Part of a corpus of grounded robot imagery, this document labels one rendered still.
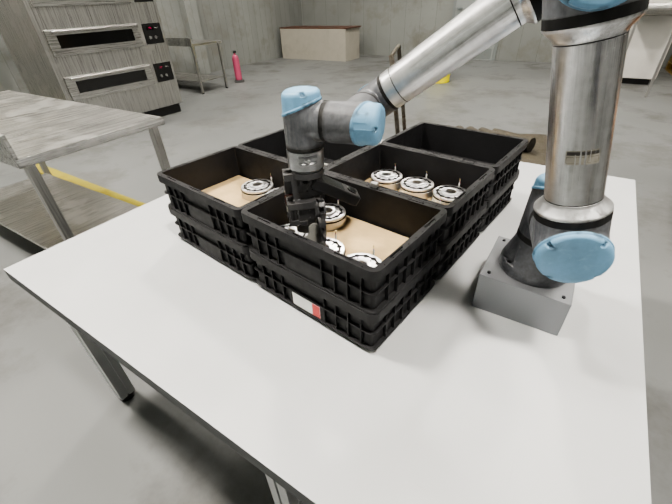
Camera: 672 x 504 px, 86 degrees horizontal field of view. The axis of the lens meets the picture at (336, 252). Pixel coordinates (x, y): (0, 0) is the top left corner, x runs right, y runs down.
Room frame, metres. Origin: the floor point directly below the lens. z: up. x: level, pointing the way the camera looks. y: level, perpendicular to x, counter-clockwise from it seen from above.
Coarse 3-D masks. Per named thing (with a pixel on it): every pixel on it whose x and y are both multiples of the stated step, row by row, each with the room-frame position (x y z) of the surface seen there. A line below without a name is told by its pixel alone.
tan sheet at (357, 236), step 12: (348, 216) 0.89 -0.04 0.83; (348, 228) 0.83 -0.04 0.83; (360, 228) 0.82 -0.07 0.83; (372, 228) 0.82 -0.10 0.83; (348, 240) 0.77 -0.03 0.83; (360, 240) 0.77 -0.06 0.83; (372, 240) 0.76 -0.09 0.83; (384, 240) 0.76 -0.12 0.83; (396, 240) 0.76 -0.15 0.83; (348, 252) 0.72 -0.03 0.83; (360, 252) 0.71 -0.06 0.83; (372, 252) 0.71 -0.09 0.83; (384, 252) 0.71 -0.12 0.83
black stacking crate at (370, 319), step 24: (264, 264) 0.72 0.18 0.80; (432, 264) 0.69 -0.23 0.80; (288, 288) 0.67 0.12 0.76; (312, 288) 0.61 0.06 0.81; (408, 288) 0.60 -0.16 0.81; (336, 312) 0.58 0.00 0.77; (360, 312) 0.52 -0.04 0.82; (384, 312) 0.53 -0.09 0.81; (408, 312) 0.62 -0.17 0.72; (360, 336) 0.53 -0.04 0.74; (384, 336) 0.55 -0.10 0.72
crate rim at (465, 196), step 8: (384, 144) 1.19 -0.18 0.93; (360, 152) 1.12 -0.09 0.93; (416, 152) 1.11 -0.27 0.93; (424, 152) 1.10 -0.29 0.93; (344, 160) 1.06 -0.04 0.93; (448, 160) 1.03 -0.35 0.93; (456, 160) 1.02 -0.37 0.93; (328, 168) 1.00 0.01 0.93; (488, 168) 0.95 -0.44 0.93; (344, 176) 0.94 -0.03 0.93; (488, 176) 0.90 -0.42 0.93; (368, 184) 0.88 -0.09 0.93; (472, 184) 0.85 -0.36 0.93; (480, 184) 0.86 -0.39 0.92; (400, 192) 0.83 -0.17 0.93; (464, 192) 0.81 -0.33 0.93; (472, 192) 0.83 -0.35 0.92; (424, 200) 0.78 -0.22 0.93; (456, 200) 0.77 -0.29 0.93; (464, 200) 0.79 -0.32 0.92; (448, 208) 0.74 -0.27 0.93; (456, 208) 0.76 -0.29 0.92; (448, 216) 0.74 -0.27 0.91
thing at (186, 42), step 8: (168, 40) 7.28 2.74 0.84; (176, 40) 7.16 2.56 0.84; (184, 40) 7.04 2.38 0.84; (192, 40) 7.72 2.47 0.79; (200, 40) 7.64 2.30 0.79; (208, 40) 7.56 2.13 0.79; (216, 40) 7.49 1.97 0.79; (192, 48) 6.99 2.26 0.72; (176, 72) 8.20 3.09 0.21; (224, 72) 7.48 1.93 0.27; (184, 80) 7.28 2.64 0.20; (192, 80) 7.18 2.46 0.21; (200, 80) 7.00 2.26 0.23; (208, 80) 7.18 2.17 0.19; (224, 80) 7.48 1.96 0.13
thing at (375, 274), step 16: (336, 176) 0.94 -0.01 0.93; (384, 192) 0.83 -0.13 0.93; (432, 208) 0.74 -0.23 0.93; (256, 224) 0.72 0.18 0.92; (272, 224) 0.70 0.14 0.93; (432, 224) 0.67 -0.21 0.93; (288, 240) 0.65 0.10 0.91; (304, 240) 0.62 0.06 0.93; (416, 240) 0.61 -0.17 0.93; (320, 256) 0.59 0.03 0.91; (336, 256) 0.56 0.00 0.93; (400, 256) 0.56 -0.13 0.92; (352, 272) 0.54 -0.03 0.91; (368, 272) 0.51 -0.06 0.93; (384, 272) 0.52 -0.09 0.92
